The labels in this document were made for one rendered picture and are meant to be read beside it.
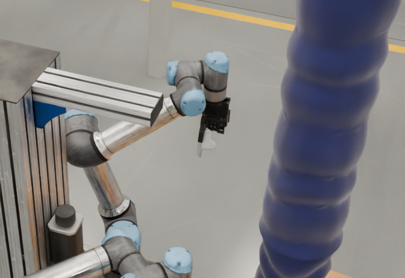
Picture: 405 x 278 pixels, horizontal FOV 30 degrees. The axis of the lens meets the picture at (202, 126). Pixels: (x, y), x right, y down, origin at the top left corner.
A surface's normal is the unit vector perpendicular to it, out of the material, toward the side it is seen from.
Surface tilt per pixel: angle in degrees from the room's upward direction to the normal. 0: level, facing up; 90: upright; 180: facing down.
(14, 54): 0
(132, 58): 0
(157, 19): 90
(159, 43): 90
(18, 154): 90
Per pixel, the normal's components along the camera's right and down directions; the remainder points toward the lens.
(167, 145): 0.07, -0.79
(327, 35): -0.37, 0.69
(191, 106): 0.17, 0.61
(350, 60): 0.08, 0.39
